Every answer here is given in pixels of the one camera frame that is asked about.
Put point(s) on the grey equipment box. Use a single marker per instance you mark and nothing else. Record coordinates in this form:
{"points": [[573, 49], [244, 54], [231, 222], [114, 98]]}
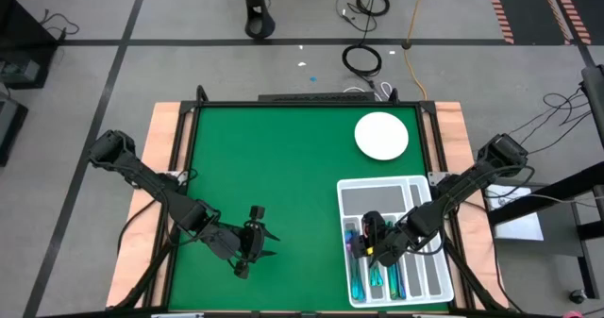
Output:
{"points": [[19, 70]]}

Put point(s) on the black aluminium table frame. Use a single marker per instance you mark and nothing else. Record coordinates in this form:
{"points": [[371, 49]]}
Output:
{"points": [[307, 104]]}

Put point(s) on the black caster wheel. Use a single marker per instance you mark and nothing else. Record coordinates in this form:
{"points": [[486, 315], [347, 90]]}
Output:
{"points": [[576, 296]]}

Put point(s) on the black ribbed bar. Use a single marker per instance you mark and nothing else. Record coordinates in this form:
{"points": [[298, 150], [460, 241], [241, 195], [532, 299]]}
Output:
{"points": [[316, 97]]}

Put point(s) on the white paper sheet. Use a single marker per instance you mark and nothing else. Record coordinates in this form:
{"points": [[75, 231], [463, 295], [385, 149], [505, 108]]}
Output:
{"points": [[519, 223]]}

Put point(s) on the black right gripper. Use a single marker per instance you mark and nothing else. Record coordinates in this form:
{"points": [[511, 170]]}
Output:
{"points": [[389, 242]]}

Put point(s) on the black floor stand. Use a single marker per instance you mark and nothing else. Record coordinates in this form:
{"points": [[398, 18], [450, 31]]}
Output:
{"points": [[257, 25]]}

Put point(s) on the white round plate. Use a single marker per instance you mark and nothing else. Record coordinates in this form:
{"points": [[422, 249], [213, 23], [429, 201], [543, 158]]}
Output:
{"points": [[381, 136]]}

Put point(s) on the black cabinet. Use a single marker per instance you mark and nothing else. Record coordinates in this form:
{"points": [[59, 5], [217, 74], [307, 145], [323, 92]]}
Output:
{"points": [[23, 30]]}

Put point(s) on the pink round object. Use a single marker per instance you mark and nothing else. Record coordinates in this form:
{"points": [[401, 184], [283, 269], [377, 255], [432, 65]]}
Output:
{"points": [[573, 315]]}

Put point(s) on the grey metal bracket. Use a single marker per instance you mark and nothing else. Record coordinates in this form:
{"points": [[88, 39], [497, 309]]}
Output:
{"points": [[174, 174], [431, 176]]}

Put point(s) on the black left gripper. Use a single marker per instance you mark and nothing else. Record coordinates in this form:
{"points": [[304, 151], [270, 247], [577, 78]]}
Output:
{"points": [[236, 242]]}

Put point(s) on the white plastic cutlery organizer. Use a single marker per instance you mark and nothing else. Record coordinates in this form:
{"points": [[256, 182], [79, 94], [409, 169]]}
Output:
{"points": [[373, 200]]}

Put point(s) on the green table mat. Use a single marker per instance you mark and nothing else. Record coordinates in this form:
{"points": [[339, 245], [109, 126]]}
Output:
{"points": [[273, 205]]}

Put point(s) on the iridescent rainbow spoon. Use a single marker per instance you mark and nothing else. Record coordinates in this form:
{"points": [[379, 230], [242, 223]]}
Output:
{"points": [[373, 278], [379, 278]]}

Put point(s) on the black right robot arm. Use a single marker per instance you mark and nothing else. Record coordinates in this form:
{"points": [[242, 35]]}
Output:
{"points": [[462, 186]]}

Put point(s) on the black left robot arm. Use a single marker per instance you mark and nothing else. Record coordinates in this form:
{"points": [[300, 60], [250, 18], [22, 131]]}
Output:
{"points": [[141, 174]]}

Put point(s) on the black equipment case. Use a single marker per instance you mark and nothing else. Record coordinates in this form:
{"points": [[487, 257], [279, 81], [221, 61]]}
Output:
{"points": [[11, 129]]}

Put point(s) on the black metal stand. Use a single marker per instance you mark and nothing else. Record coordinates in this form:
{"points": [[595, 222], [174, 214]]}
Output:
{"points": [[566, 181]]}

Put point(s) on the black upright post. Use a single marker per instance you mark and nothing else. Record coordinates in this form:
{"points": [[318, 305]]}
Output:
{"points": [[595, 101]]}

